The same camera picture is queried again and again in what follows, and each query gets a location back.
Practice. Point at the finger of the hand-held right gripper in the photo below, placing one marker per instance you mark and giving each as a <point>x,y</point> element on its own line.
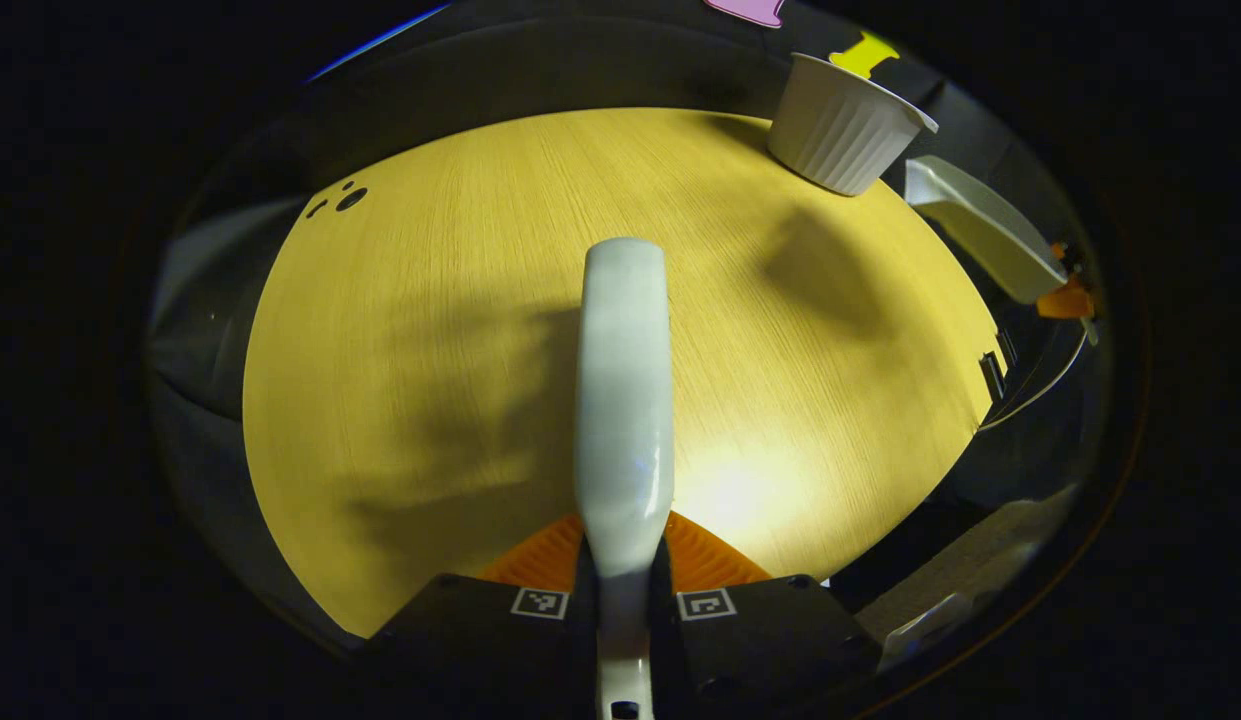
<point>1065,303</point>
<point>1063,255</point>

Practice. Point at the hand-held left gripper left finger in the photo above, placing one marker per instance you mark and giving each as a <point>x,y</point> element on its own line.
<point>480,645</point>

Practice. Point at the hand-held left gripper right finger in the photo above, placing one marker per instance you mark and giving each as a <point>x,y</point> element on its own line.
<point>760,645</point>

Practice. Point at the white dustpan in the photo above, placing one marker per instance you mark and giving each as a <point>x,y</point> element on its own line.
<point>980,225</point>

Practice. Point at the white ribbed garbage bin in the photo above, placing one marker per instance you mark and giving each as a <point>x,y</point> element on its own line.
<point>840,130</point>

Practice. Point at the wooden desktop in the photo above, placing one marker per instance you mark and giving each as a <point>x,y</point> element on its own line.
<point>430,330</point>

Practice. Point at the black desk edge bracket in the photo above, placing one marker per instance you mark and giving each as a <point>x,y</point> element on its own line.
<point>992,375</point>

